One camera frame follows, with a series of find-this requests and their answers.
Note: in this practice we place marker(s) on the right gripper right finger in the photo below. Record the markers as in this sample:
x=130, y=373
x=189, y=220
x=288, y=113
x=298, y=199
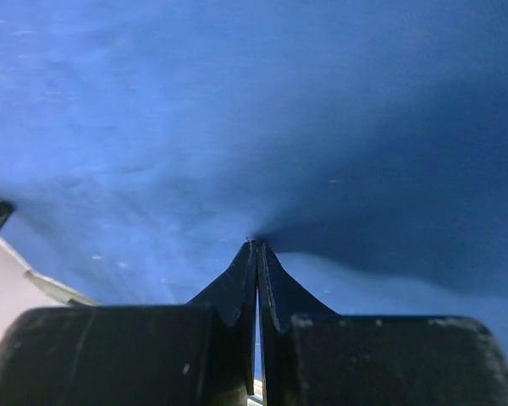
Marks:
x=312, y=355

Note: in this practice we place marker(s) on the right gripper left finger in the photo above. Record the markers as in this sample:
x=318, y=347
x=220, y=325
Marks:
x=198, y=353

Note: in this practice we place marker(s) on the blue surgical cloth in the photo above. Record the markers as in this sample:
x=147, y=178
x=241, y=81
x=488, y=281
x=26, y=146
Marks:
x=142, y=142

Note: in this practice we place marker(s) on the aluminium mounting rail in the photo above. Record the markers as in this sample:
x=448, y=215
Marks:
x=58, y=291

